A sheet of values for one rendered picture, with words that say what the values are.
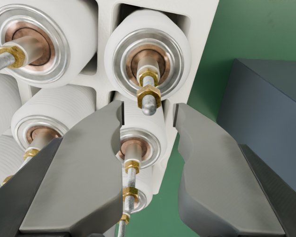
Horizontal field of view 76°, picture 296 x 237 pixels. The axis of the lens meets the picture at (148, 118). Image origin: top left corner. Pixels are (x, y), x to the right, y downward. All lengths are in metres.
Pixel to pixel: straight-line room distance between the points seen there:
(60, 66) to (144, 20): 0.10
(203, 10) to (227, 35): 0.22
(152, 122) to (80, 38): 0.13
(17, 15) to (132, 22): 0.10
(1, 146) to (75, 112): 0.17
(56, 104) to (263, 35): 0.44
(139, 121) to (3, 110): 0.20
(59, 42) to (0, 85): 0.16
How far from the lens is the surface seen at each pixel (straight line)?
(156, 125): 0.25
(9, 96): 0.35
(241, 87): 0.46
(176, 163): 0.66
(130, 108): 0.27
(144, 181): 0.34
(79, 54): 0.22
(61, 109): 0.26
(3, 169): 0.39
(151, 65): 0.18
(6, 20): 0.23
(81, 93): 0.31
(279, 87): 0.37
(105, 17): 0.28
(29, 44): 0.21
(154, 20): 0.20
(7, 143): 0.42
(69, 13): 0.23
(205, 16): 0.28
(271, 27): 0.53
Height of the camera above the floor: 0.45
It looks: 57 degrees down
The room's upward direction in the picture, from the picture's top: 179 degrees clockwise
